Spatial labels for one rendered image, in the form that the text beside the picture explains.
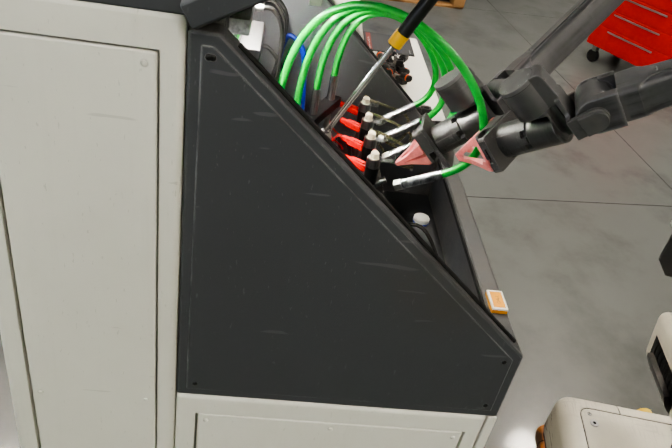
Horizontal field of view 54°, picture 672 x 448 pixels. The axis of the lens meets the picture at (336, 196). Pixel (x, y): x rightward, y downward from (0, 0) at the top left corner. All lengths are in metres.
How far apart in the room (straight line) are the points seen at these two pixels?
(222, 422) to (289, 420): 0.12
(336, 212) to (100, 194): 0.33
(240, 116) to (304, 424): 0.63
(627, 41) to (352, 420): 4.61
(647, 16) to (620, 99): 4.46
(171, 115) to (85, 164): 0.14
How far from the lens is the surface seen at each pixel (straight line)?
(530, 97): 1.01
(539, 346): 2.70
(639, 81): 1.01
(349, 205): 0.93
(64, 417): 1.33
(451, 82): 1.20
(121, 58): 0.86
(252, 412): 1.25
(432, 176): 1.19
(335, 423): 1.28
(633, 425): 2.20
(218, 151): 0.89
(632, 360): 2.86
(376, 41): 2.23
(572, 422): 2.11
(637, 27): 5.51
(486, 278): 1.33
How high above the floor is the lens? 1.75
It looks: 34 degrees down
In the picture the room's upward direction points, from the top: 11 degrees clockwise
